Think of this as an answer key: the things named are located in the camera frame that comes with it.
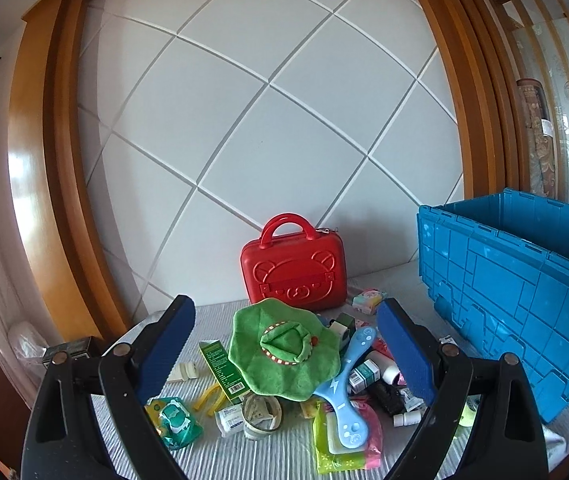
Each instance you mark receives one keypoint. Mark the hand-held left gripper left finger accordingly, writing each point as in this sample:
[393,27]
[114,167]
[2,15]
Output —
[169,350]

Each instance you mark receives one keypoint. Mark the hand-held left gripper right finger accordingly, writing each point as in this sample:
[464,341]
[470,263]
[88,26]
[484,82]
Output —
[407,355]

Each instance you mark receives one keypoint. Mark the blue plastic crate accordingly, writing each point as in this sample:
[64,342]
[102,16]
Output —
[504,285]

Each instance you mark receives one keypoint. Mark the grey ribbed desktop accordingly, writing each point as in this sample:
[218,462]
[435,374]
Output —
[264,460]

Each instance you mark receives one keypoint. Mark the white round bottle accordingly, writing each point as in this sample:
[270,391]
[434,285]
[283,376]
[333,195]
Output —
[391,374]

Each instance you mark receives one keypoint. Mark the small white bottle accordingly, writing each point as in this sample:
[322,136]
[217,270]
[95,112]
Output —
[184,372]

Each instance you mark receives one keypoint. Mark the white tube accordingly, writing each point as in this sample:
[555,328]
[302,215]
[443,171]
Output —
[410,397]

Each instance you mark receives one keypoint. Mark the tiny white box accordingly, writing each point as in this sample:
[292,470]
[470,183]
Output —
[448,339]

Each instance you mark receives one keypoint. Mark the white green medicine box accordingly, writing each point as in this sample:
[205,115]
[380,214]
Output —
[364,375]

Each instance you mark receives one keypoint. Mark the black item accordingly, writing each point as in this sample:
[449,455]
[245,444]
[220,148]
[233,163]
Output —
[387,399]

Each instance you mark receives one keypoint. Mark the green cardboard box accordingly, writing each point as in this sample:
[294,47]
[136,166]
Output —
[217,365]

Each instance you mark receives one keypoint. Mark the yellow plastic clip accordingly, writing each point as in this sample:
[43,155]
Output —
[209,397]

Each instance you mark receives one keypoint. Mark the small white vial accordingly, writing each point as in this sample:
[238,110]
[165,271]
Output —
[407,418]

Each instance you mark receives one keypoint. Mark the pastel coloured small box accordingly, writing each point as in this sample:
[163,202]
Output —
[369,300]

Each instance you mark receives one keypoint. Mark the dark green tape dispenser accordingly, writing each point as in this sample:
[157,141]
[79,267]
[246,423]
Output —
[347,322]

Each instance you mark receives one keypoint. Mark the green wet wipes pack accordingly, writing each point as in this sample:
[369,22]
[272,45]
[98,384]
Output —
[174,420]

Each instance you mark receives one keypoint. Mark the blue boomerang toy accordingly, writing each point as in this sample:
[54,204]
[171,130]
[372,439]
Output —
[339,400]

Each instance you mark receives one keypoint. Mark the pink plastic packet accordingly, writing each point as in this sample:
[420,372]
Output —
[373,430]

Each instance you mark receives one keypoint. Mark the yellow green item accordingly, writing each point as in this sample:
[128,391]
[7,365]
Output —
[469,410]

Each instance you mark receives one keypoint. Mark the small white medicine box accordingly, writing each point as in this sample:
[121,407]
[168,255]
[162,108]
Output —
[229,417]

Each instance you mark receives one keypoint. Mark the black tin box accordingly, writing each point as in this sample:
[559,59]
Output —
[77,346]

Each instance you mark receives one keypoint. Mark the green plush hat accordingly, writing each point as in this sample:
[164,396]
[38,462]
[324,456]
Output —
[264,370]

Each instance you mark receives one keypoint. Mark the tape roll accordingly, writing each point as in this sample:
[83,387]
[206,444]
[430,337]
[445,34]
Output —
[264,431]

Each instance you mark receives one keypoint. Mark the green plastic packet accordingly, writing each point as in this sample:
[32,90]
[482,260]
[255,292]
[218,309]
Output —
[329,460]

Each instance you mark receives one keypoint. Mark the red toy suitcase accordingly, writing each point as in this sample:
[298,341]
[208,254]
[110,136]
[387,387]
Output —
[294,270]

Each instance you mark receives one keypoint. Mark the clear plastic bag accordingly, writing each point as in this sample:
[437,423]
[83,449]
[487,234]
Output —
[27,345]

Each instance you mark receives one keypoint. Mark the rolled patterned carpet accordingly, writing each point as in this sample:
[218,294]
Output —
[537,135]

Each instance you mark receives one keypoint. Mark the wooden wall frame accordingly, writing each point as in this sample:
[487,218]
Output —
[64,160]

